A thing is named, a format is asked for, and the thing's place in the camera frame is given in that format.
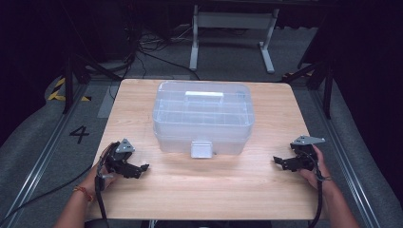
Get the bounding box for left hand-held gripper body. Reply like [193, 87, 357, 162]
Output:
[103, 138, 141, 176]

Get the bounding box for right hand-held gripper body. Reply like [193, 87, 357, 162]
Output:
[290, 135, 326, 172]

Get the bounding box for clear plastic storage box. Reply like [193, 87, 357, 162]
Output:
[152, 80, 256, 160]

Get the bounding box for person's right hand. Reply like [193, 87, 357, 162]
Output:
[297, 144, 333, 191]

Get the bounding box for person's left hand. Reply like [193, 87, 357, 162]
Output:
[83, 146, 120, 198]

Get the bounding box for black tripod stand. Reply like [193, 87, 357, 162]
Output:
[281, 59, 335, 121]
[61, 51, 124, 115]

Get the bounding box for yellow black hazard tape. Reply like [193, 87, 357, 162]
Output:
[47, 77, 93, 103]

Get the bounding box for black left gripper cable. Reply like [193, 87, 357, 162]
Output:
[94, 148, 110, 228]

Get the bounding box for metal floor rail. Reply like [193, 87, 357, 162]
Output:
[308, 88, 383, 228]
[0, 83, 91, 228]

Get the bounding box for orange woven bracelet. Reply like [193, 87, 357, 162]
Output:
[72, 185, 95, 202]

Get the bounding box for black floor cable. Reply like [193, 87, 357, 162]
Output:
[0, 164, 94, 226]

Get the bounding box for tangle of black cables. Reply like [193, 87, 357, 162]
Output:
[108, 27, 202, 96]

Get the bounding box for grey metal desk frame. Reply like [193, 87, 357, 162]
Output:
[188, 4, 280, 75]

